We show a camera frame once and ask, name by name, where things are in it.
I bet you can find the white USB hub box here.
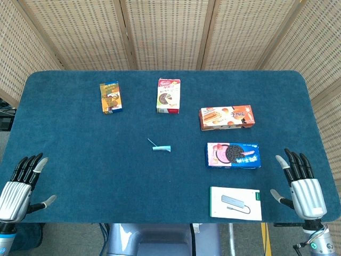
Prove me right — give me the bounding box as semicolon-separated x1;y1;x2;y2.
209;186;263;222

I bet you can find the orange wafer biscuit box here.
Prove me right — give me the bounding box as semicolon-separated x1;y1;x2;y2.
198;105;255;131

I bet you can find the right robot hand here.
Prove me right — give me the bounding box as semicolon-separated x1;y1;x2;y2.
270;148;328;221

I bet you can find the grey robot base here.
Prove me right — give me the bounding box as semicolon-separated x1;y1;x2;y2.
106;223;222;256

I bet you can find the metal table leg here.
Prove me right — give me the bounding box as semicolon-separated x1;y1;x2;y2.
228;223;237;256

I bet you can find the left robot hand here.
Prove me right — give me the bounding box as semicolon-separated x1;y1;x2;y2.
0;153;58;222

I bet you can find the white red cake box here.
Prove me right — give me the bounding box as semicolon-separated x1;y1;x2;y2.
156;78;182;114

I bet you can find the blue pink cookie box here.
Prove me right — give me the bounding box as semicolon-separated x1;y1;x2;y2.
205;142;262;170

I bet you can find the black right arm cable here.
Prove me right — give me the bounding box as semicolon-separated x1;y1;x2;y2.
292;241;313;251

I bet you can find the blue cable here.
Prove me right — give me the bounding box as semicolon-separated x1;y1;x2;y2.
99;223;110;256

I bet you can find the orange green snack box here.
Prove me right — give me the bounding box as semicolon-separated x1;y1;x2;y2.
99;81;124;115

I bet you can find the blue table cloth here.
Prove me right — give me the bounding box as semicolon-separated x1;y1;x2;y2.
0;70;338;225

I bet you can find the black background equipment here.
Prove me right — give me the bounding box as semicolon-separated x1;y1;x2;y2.
0;98;14;132

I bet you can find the woven bamboo folding screen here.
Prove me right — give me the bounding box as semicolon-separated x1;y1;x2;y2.
0;0;341;193

